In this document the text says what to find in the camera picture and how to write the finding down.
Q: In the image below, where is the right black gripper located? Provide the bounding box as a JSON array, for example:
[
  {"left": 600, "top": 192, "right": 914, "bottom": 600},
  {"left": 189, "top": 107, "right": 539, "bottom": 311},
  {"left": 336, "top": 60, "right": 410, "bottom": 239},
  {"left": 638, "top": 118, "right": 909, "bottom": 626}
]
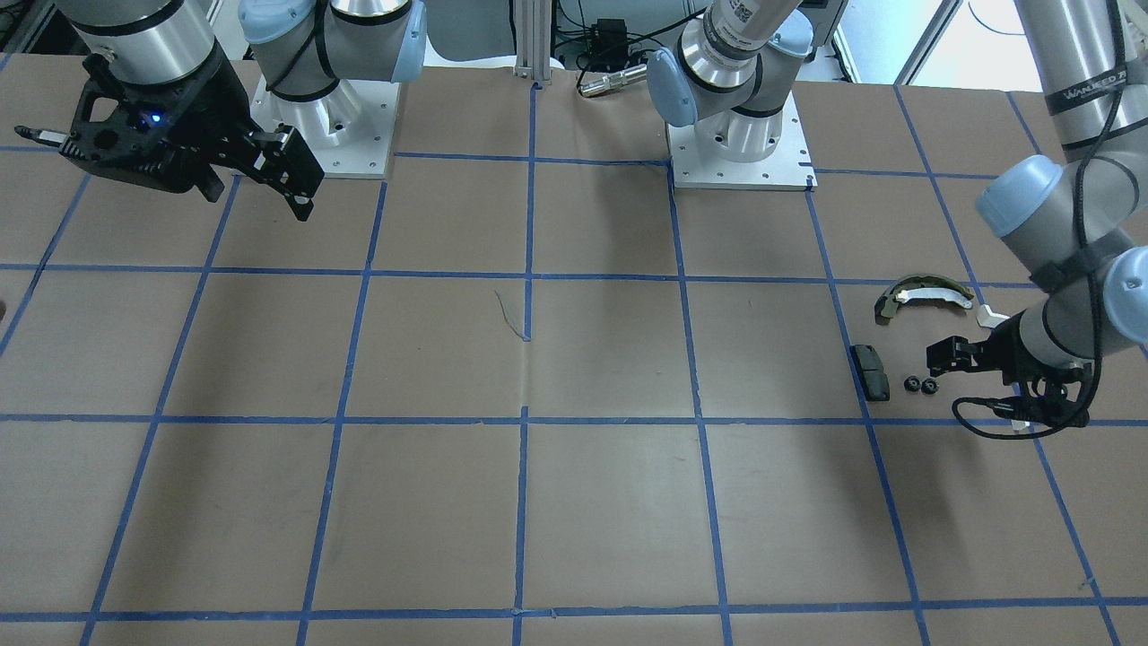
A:
[{"left": 13, "top": 45, "right": 325, "bottom": 223}]

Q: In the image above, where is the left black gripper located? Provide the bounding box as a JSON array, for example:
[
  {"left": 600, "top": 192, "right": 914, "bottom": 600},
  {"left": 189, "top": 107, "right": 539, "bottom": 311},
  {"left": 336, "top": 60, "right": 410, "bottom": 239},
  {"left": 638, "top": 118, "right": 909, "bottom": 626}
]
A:
[{"left": 926, "top": 316, "right": 1093, "bottom": 428}]

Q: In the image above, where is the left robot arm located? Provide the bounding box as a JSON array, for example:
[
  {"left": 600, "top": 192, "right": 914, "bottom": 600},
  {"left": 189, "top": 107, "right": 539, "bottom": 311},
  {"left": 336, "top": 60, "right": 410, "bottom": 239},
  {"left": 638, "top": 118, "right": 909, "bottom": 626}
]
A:
[{"left": 647, "top": 1, "right": 1145, "bottom": 436}]

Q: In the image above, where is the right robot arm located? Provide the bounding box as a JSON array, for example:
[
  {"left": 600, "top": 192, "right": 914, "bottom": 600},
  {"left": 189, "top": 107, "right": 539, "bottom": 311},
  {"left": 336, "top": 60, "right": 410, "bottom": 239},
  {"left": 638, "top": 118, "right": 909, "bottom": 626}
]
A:
[{"left": 15, "top": 1, "right": 427, "bottom": 221}]

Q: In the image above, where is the white curved plastic part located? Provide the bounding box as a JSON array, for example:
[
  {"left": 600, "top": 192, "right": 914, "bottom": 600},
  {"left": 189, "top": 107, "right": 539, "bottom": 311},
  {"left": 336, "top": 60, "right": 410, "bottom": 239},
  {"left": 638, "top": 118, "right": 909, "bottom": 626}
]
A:
[{"left": 974, "top": 303, "right": 1032, "bottom": 434}]

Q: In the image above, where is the black brake pad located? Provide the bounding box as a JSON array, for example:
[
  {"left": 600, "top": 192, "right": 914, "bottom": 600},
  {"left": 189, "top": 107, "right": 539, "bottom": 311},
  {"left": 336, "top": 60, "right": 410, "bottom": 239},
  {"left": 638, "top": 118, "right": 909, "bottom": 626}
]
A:
[{"left": 850, "top": 344, "right": 891, "bottom": 402}]

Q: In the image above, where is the black power adapter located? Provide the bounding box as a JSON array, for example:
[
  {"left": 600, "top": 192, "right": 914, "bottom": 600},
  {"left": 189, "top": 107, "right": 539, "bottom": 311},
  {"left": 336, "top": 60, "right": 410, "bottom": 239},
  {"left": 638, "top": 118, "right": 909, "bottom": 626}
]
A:
[{"left": 587, "top": 18, "right": 629, "bottom": 73}]

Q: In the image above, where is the silver metal cylinder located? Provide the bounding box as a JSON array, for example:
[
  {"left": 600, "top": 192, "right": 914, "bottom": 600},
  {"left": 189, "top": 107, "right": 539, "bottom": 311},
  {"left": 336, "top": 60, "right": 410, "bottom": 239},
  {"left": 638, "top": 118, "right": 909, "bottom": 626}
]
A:
[{"left": 577, "top": 63, "right": 647, "bottom": 99}]

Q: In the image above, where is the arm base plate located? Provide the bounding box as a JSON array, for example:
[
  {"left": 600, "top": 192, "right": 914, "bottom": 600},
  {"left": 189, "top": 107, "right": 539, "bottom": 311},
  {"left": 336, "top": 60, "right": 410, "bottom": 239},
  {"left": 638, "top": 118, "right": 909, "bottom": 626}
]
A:
[
  {"left": 250, "top": 77, "right": 404, "bottom": 179},
  {"left": 665, "top": 94, "right": 817, "bottom": 190}
]

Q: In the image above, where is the aluminium frame post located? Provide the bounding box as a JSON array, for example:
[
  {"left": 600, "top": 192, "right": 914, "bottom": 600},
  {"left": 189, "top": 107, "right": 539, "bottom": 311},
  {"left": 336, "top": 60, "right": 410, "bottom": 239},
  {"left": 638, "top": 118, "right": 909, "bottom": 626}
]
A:
[{"left": 511, "top": 0, "right": 552, "bottom": 86}]

